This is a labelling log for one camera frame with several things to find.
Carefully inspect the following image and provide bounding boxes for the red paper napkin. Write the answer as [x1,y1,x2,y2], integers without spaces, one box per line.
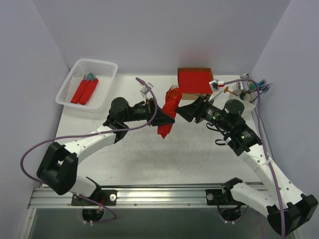
[158,90,182,139]

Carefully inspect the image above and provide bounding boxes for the white plastic basket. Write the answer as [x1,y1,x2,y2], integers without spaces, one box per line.
[55,59,118,113]

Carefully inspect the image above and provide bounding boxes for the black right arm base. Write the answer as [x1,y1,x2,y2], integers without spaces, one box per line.
[205,189,249,225]

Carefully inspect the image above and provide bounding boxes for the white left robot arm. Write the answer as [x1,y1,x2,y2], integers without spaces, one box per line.
[36,97,175,205]

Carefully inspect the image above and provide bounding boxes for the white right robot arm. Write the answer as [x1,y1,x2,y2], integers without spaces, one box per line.
[175,96,319,236]

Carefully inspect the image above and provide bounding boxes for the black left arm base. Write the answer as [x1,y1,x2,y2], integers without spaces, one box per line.
[71,189,118,224]

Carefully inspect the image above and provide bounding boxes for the red napkin stack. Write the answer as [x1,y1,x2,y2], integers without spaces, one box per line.
[178,71,213,94]

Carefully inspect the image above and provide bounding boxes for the red rolled napkin left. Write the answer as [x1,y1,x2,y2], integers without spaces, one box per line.
[71,80,91,104]

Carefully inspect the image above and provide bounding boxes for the white utensil holder cup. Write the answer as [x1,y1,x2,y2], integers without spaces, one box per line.
[229,94,257,118]

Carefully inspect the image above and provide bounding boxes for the brown cardboard box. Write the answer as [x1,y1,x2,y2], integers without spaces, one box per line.
[177,68,213,100]

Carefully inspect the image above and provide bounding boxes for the silver metal fork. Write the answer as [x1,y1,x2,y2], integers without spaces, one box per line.
[233,82,247,100]

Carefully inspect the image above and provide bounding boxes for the teal spoon in cup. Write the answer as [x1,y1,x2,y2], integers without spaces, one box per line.
[249,82,256,91]

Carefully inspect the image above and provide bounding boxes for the teal spoon in basket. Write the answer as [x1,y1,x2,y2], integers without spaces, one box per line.
[86,73,96,81]

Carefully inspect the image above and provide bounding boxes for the blue plastic fork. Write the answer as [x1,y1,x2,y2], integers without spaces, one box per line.
[250,79,273,103]

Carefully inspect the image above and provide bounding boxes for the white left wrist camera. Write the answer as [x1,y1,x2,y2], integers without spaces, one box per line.
[140,82,153,100]

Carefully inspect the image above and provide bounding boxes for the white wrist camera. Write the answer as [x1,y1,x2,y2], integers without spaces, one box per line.
[208,80,225,102]
[140,82,153,100]

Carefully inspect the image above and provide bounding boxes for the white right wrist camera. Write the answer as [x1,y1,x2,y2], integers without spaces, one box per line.
[208,80,225,102]

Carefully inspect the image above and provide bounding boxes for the aluminium rail frame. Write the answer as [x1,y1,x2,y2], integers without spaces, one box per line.
[19,73,304,239]

